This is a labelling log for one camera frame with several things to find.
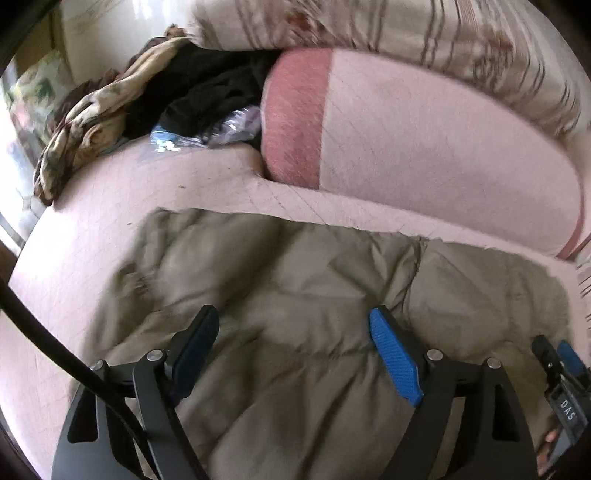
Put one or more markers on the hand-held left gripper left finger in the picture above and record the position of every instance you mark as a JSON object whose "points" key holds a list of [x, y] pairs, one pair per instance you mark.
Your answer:
{"points": [[196, 348]]}

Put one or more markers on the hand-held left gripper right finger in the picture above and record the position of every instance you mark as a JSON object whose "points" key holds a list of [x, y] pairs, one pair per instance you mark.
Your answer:
{"points": [[397, 360]]}

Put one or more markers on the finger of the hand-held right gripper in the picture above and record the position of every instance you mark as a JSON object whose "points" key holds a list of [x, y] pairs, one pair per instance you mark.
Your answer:
{"points": [[545, 353], [571, 355]]}

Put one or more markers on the olive quilted hooded jacket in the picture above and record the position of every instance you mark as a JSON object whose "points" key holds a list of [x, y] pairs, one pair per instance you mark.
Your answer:
{"points": [[300, 286]]}

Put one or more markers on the dark clothes pile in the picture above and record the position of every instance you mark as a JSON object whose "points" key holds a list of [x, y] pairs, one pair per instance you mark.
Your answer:
{"points": [[207, 83]]}

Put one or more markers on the person's right hand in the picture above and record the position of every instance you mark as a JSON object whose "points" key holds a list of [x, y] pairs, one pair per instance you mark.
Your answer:
{"points": [[550, 443]]}

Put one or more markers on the pink bolster with maroon ends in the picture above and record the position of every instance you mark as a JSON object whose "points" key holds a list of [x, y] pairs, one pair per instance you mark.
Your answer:
{"points": [[415, 138]]}

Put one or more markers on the clear plastic bag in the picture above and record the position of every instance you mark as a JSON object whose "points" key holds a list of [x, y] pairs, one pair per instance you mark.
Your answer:
{"points": [[221, 127]]}

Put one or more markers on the stained glass window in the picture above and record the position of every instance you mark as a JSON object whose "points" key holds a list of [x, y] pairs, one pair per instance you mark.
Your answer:
{"points": [[11, 184]]}

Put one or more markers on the brown floral crumpled cloth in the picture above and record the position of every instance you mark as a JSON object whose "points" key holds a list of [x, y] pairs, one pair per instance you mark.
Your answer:
{"points": [[92, 115]]}

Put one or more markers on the floral pillow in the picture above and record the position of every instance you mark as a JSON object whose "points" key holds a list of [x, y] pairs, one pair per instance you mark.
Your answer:
{"points": [[39, 87]]}

